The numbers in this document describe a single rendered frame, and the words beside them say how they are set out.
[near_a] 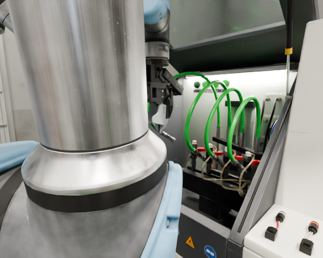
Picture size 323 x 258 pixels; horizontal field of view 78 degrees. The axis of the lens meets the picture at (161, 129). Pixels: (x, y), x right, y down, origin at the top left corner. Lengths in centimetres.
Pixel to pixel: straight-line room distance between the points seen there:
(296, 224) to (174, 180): 55
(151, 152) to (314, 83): 66
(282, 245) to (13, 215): 54
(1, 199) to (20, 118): 332
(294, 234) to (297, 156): 23
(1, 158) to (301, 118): 72
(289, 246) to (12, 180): 55
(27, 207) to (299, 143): 69
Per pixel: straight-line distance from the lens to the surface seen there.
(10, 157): 23
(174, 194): 16
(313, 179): 73
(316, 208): 74
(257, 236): 60
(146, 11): 46
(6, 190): 21
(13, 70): 353
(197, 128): 123
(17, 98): 352
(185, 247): 75
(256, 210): 63
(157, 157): 15
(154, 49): 56
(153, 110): 61
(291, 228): 67
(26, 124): 355
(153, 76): 56
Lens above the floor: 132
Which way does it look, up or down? 10 degrees down
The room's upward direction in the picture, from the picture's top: straight up
